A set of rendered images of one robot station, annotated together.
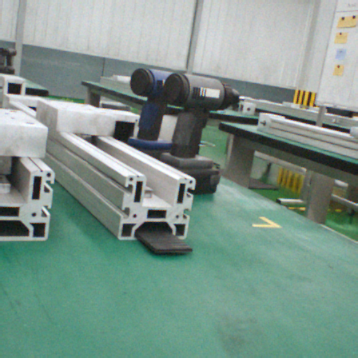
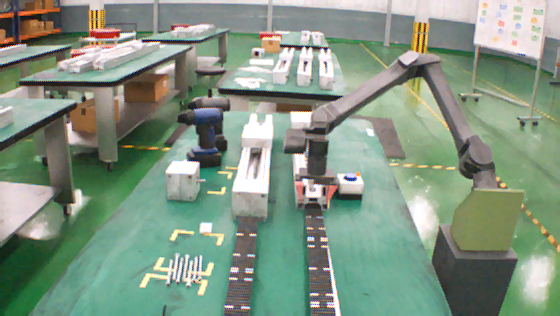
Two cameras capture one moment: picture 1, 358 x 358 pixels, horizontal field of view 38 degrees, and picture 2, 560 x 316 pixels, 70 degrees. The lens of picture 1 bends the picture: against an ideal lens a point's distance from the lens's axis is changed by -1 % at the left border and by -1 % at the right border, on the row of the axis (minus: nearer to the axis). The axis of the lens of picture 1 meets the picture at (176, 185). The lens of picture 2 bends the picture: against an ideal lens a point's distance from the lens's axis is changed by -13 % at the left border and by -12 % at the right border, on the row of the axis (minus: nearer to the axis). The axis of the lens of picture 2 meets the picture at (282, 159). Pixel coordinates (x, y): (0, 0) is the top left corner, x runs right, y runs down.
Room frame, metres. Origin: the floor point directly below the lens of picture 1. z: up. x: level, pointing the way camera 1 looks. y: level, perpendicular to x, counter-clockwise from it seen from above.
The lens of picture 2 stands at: (2.41, 1.09, 1.41)
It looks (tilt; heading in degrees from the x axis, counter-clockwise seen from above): 20 degrees down; 208
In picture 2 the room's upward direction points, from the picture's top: 3 degrees clockwise
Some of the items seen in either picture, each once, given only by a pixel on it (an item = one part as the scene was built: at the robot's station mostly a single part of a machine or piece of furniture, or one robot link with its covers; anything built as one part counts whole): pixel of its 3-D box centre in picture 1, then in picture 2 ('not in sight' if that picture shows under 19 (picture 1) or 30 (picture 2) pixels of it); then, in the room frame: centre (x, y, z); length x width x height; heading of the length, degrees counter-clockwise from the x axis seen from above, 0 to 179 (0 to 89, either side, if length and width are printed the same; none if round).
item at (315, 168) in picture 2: not in sight; (316, 166); (1.29, 0.60, 0.94); 0.10 x 0.07 x 0.07; 118
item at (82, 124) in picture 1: (73, 124); (257, 139); (1.00, 0.22, 0.87); 0.16 x 0.11 x 0.07; 30
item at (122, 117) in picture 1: (112, 129); (187, 180); (1.39, 0.19, 0.83); 0.11 x 0.10 x 0.10; 119
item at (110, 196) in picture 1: (69, 149); (257, 151); (1.00, 0.22, 0.82); 0.80 x 0.10 x 0.09; 30
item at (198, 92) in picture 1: (202, 135); (205, 124); (1.01, -0.03, 0.89); 0.20 x 0.08 x 0.22; 134
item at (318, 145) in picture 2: not in sight; (316, 146); (1.29, 0.59, 1.00); 0.07 x 0.06 x 0.07; 116
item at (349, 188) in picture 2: not in sight; (346, 186); (1.09, 0.63, 0.81); 0.10 x 0.08 x 0.06; 120
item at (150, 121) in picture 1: (162, 121); (196, 138); (1.17, 0.05, 0.89); 0.20 x 0.08 x 0.22; 143
